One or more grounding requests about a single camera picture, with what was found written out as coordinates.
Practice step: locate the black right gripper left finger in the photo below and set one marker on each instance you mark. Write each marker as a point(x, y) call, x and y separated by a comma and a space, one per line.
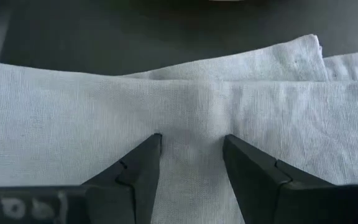
point(129, 186)

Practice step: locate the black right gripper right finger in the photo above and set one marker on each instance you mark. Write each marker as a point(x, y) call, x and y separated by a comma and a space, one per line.
point(256, 186)

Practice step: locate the light grey cloth napkin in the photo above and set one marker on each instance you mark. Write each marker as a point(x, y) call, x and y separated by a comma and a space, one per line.
point(73, 124)

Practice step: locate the black plastic tray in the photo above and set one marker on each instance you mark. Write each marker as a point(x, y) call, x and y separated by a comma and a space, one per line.
point(135, 31)

